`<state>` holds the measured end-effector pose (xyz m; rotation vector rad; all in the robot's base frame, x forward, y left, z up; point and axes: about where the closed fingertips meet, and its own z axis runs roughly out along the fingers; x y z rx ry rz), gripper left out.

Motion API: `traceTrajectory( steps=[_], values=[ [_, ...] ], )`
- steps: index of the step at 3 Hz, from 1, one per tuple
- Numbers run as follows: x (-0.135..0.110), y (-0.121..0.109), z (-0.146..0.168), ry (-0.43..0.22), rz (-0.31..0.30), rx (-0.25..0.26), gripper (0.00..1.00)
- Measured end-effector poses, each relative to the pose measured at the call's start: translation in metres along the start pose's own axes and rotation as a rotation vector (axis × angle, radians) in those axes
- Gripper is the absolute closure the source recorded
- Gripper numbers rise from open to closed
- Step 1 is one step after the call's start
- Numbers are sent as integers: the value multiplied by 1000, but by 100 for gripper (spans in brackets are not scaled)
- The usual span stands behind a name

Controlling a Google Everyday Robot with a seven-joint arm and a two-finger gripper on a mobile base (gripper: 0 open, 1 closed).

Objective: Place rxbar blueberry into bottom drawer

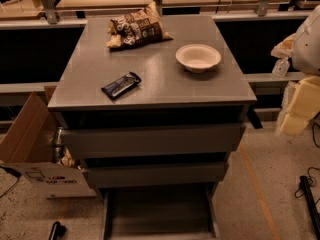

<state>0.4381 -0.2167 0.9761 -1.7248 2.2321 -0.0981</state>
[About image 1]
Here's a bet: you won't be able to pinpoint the cardboard box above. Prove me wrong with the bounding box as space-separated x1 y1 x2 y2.
0 86 96 198

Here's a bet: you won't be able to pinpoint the white paper bowl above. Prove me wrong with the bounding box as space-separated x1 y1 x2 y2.
176 44 221 73

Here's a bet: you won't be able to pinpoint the metal can in box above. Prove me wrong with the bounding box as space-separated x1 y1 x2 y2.
53 127 64 162

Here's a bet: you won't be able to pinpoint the top grey drawer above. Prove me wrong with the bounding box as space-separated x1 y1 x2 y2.
62 123 245 159

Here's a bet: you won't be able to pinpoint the black tool on floor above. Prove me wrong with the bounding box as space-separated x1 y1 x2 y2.
48 221 66 240

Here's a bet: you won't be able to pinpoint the yellow foam blocks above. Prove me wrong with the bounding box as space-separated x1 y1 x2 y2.
276 76 320 136

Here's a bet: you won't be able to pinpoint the dark blue rxbar wrapper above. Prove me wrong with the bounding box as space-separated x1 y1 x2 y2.
101 72 141 100

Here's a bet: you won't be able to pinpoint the open bottom grey drawer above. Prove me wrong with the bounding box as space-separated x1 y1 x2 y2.
101 184 221 240

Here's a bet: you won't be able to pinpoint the brown chip bag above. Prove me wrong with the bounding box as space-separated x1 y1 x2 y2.
105 2 173 49

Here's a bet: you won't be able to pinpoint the middle grey drawer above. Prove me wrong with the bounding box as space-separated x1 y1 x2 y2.
83 162 228 188

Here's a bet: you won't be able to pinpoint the grey drawer cabinet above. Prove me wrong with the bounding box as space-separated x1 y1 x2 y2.
47 14 258 240

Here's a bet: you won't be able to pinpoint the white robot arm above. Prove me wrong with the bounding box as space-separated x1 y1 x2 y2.
292 5 320 75

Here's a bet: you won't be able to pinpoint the black cable on floor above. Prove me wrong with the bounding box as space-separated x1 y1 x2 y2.
0 165 22 199

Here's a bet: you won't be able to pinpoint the clear sanitizer bottle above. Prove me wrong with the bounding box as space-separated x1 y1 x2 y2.
272 58 290 78

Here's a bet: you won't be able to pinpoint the black power strip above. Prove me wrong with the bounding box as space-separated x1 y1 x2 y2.
300 176 320 240

